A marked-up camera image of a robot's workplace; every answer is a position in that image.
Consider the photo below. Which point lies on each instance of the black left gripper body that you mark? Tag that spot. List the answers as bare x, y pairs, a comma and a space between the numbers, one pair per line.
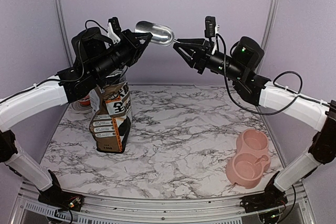
126, 53

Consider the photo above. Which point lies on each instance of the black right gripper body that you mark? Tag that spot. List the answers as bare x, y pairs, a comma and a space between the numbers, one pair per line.
204, 56

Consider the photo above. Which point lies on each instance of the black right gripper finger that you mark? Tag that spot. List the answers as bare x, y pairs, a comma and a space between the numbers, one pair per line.
187, 52
194, 42

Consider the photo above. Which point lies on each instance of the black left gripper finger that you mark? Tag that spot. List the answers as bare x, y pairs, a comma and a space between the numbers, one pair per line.
140, 38
139, 51

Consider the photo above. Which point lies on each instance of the silver metal scoop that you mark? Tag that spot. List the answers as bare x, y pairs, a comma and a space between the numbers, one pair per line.
161, 35

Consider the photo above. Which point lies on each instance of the brown white dog food bag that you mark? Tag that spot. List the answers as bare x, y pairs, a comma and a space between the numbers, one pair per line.
111, 113

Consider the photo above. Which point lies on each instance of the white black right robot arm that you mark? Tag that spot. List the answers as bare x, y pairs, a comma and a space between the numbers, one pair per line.
239, 67

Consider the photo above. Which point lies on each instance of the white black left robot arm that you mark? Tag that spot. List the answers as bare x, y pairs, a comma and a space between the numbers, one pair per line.
97, 56

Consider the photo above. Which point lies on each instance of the pink double pet bowl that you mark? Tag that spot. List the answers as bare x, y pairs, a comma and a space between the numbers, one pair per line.
251, 160

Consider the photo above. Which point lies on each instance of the red patterned ceramic bowl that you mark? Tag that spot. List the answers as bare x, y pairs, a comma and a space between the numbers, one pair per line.
84, 101

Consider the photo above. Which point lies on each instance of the beige ceramic plate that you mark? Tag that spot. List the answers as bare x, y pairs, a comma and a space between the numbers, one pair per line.
80, 109

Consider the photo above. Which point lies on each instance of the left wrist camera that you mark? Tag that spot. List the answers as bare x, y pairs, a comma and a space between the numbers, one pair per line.
114, 30

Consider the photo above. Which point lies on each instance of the left aluminium frame post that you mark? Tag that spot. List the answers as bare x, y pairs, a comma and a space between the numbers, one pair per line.
63, 32

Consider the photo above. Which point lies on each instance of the aluminium frame post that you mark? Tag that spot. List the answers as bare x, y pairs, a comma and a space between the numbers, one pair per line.
63, 32
270, 21

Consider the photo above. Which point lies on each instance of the right aluminium frame post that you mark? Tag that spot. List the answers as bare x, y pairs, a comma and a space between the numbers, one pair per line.
270, 21

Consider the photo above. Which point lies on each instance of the front aluminium frame rail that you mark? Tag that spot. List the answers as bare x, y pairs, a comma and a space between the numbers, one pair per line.
103, 209

